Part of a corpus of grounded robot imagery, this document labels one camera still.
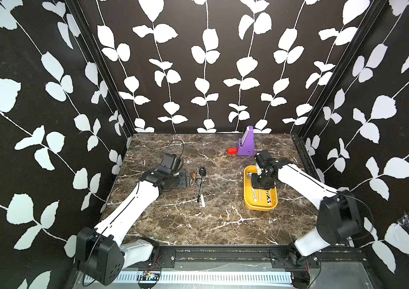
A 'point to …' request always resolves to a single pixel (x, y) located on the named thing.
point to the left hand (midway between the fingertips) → (184, 178)
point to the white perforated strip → (201, 278)
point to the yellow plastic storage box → (261, 203)
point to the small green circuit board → (148, 276)
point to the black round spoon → (202, 171)
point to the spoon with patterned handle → (269, 200)
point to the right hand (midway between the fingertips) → (253, 182)
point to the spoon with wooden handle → (259, 195)
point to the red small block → (232, 150)
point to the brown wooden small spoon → (193, 175)
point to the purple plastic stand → (246, 145)
